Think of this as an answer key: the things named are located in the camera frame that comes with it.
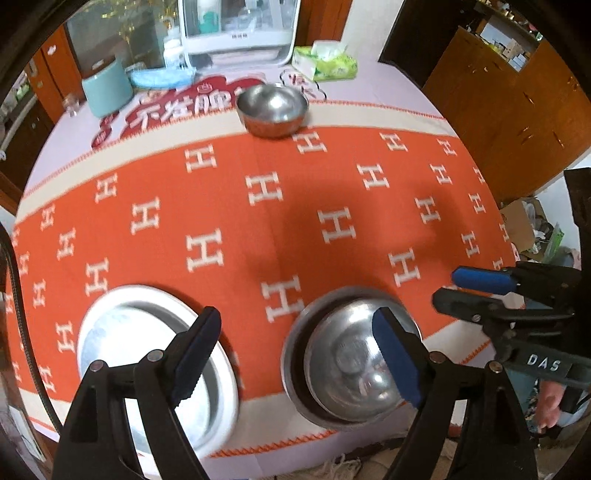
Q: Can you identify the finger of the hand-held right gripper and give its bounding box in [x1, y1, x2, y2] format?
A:
[451, 265, 527, 296]
[431, 287, 520, 326]

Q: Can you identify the white plastic bottle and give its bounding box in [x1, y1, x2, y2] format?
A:
[163, 39, 185, 70]

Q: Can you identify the white floral plate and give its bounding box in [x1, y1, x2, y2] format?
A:
[76, 285, 241, 462]

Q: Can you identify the orange patterned blanket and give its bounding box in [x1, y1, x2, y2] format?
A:
[4, 111, 522, 457]

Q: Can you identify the teal round container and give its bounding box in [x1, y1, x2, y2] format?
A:
[82, 58, 134, 118]

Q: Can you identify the large steel bowl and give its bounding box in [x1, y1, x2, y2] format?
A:
[281, 286, 423, 432]

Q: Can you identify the wooden cabinet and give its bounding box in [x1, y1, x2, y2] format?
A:
[422, 25, 591, 204]
[23, 37, 86, 139]

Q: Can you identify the stack of blue face masks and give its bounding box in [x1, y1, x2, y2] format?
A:
[126, 67, 197, 89]

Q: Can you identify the black cable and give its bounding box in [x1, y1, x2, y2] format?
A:
[0, 226, 61, 430]

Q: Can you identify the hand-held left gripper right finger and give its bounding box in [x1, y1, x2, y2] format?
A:
[372, 306, 539, 480]

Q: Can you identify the person's right hand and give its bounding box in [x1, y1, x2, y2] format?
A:
[536, 378, 571, 432]

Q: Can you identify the red printed mat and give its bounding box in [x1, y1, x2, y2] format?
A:
[90, 69, 328, 151]

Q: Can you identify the white countertop appliance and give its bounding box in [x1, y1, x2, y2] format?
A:
[178, 0, 296, 70]

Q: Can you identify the orange H-pattern tablecloth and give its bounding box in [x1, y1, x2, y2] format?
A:
[18, 60, 522, 480]

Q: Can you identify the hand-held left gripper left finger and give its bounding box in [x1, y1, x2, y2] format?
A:
[51, 307, 222, 480]

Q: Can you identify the green tissue pack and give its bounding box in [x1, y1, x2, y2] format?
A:
[292, 41, 359, 83]

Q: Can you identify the cardboard box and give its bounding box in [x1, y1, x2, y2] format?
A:
[499, 198, 536, 252]

